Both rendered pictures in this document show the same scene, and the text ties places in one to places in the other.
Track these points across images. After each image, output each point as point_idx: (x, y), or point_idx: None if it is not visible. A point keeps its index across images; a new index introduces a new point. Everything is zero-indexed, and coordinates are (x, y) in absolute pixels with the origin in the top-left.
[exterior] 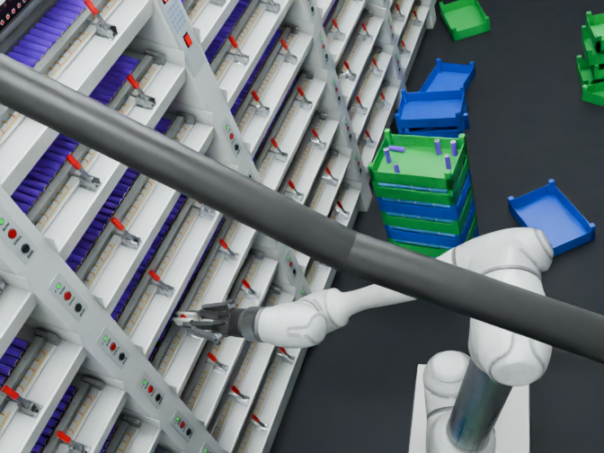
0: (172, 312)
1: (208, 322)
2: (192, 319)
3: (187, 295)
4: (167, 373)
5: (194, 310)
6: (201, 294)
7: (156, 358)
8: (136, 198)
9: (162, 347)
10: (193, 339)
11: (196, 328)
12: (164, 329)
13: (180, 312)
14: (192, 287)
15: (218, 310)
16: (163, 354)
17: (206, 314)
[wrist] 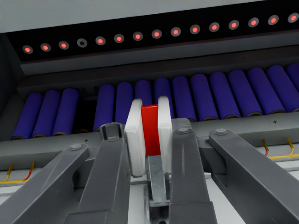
0: (79, 15)
1: (107, 194)
2: (131, 131)
3: (257, 116)
4: (6, 198)
5: (190, 126)
6: (297, 154)
7: (29, 143)
8: None
9: (65, 139)
10: (138, 213)
11: (72, 159)
12: (123, 120)
13: (163, 100)
14: (293, 115)
15: (252, 222)
16: (42, 152)
17: (174, 159)
